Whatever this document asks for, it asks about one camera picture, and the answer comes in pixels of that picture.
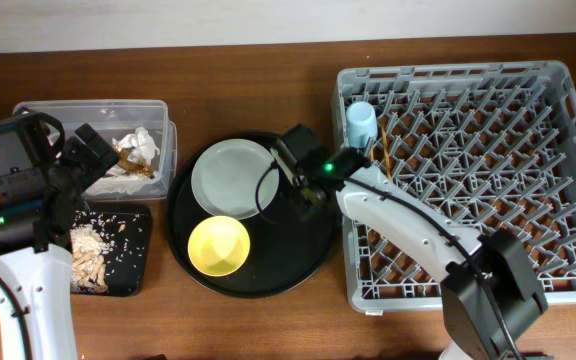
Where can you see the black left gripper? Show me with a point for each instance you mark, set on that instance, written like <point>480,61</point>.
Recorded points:
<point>77,149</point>

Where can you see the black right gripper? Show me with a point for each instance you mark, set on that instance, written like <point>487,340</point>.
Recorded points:
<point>292,163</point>

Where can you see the brown gold coffee sachet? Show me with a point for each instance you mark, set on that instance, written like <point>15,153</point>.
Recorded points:
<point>132,162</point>

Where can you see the white paper napkin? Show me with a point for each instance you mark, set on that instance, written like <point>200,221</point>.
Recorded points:
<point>138,150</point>

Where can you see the light blue plastic cup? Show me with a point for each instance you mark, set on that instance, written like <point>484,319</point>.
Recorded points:
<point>361,124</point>

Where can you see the light grey round plate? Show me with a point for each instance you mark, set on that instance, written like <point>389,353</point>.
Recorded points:
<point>225,177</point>

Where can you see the yellow plastic bowl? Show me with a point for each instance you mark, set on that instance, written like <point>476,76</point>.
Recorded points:
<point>218,246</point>

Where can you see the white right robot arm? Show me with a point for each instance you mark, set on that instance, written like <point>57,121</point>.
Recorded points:
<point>489,291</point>

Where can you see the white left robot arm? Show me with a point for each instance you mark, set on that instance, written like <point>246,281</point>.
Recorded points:
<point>35,306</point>

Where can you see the clear plastic waste bin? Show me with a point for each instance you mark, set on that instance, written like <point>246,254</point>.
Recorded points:
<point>113,120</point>

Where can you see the grey plastic dishwasher rack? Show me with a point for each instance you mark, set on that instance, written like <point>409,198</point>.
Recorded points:
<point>489,145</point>

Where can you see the round black serving tray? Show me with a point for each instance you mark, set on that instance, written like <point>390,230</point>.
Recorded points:
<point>286,247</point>

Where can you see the black rectangular food tray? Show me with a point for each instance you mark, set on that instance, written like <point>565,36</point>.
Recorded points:
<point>128,250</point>

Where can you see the rice and nut scraps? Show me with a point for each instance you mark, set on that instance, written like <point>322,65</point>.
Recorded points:
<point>90,255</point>

